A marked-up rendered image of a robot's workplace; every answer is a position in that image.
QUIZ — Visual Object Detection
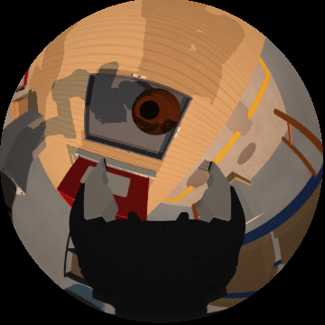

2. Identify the brown bottle with blue label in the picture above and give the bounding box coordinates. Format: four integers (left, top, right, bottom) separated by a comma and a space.
132, 88, 181, 135

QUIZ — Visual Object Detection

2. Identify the red plastic crate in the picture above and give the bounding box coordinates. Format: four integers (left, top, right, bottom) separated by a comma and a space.
57, 157, 150, 220

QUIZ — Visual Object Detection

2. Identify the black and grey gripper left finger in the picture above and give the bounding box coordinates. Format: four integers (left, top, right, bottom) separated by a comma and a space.
70, 158, 118, 269

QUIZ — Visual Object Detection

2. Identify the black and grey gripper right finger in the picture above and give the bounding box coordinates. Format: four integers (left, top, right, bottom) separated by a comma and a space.
197, 161, 246, 267

